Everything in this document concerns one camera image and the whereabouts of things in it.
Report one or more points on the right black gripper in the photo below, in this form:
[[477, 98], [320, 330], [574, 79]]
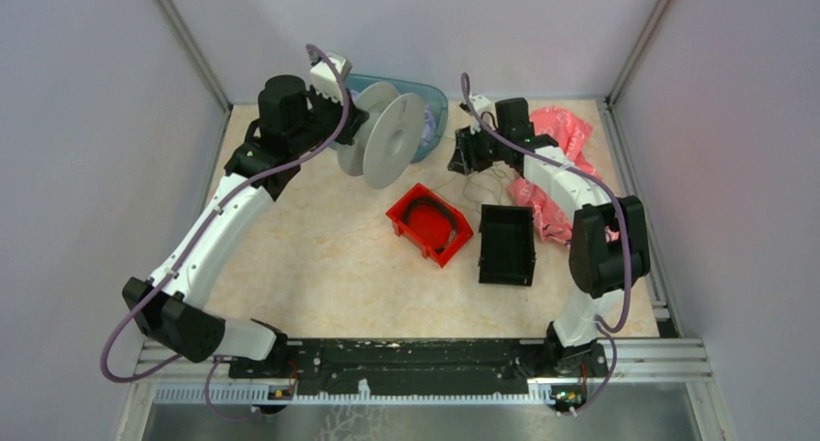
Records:
[[465, 158]]

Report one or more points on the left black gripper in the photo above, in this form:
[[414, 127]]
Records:
[[354, 118]]

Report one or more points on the grey plastic cable spool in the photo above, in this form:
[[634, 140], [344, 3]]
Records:
[[388, 140]]

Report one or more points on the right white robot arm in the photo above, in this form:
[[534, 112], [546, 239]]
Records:
[[607, 234]]

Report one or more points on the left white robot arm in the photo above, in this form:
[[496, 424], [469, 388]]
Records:
[[296, 121]]

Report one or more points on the teal plastic basin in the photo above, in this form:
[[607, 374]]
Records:
[[431, 96]]

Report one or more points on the purple cloth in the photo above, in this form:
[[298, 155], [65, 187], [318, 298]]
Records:
[[429, 129]]

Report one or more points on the red plastic bin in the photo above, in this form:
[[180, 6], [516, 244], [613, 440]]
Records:
[[434, 226]]

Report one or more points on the pink patterned cloth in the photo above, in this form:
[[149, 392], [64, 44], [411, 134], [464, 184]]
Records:
[[571, 134]]

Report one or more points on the black plastic bin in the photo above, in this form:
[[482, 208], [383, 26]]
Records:
[[507, 250]]

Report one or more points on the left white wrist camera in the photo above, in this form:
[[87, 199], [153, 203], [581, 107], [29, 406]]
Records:
[[324, 82]]

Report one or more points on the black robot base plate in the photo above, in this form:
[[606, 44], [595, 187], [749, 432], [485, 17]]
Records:
[[461, 367]]

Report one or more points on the grey slotted cable duct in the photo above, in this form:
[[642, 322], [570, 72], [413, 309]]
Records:
[[258, 394]]

